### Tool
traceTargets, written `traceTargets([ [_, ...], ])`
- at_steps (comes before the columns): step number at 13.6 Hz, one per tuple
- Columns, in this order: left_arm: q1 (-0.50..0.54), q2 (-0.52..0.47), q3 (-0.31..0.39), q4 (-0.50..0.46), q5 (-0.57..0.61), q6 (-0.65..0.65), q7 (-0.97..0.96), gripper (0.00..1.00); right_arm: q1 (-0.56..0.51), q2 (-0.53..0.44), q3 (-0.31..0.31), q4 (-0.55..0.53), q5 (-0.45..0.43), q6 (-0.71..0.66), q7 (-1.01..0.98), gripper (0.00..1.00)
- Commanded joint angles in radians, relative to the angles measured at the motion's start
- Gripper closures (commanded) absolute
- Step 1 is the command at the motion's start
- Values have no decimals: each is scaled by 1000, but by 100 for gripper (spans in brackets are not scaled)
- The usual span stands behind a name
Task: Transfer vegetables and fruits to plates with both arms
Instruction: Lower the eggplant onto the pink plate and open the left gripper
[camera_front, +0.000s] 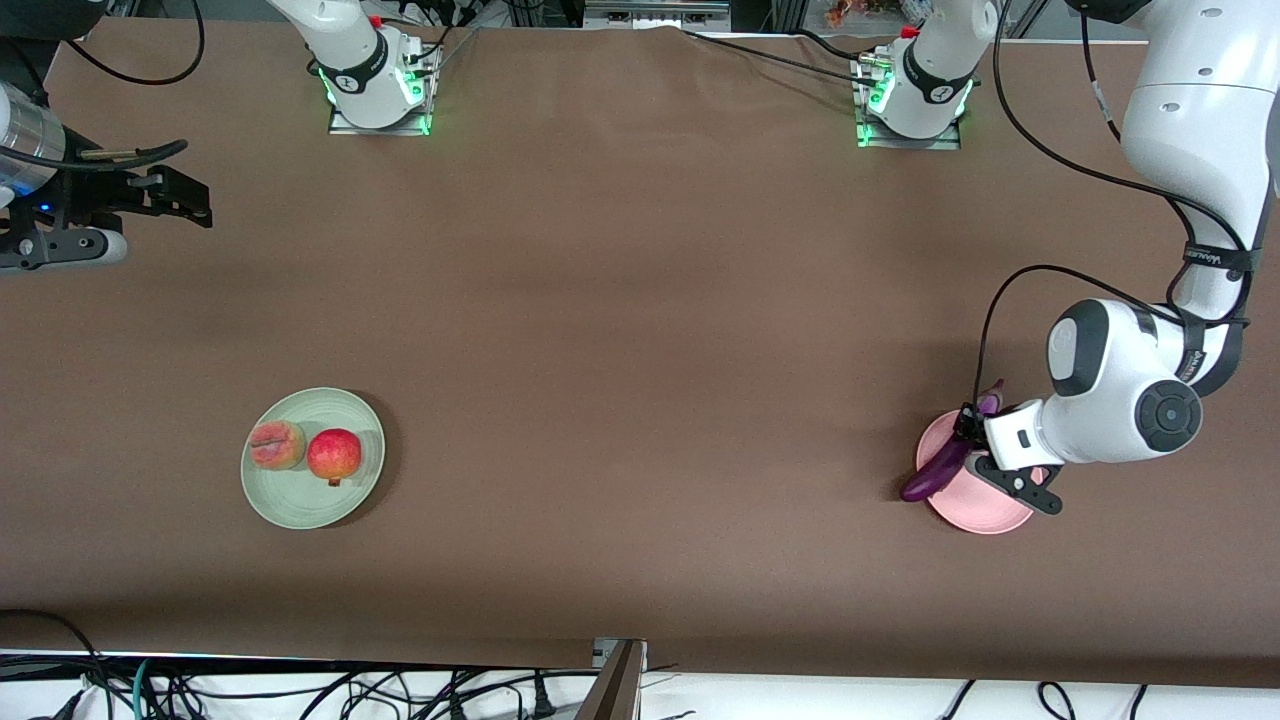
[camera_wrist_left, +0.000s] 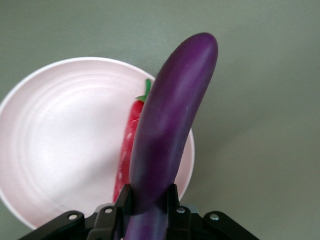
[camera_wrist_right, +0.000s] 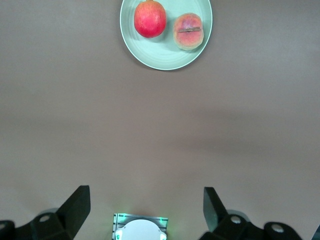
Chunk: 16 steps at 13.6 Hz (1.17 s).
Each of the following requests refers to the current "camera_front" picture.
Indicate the brown table cover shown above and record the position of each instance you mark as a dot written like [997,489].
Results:
[500,550]

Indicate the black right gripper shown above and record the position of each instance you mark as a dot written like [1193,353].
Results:
[92,192]

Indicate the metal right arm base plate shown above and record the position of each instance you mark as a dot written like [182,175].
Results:
[340,125]

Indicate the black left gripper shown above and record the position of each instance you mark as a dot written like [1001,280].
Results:
[969,423]

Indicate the pink plate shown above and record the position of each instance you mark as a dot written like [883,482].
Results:
[985,510]

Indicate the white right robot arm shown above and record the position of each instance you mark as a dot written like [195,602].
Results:
[360,60]

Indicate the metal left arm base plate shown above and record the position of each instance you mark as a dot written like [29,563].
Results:
[945,143]

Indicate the colourful small objects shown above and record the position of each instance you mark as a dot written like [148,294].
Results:
[843,12]

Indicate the peach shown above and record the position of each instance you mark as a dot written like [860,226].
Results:
[277,445]

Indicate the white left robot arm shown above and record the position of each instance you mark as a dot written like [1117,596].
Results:
[1200,130]

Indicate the metal post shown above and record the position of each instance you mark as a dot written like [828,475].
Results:
[615,690]

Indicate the green plate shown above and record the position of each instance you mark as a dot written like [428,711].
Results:
[320,505]

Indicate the grey metal frame rail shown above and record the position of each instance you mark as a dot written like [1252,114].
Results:
[655,12]

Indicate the red pomegranate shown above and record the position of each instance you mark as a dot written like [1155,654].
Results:
[334,455]

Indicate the purple eggplant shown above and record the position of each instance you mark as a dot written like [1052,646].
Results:
[935,475]

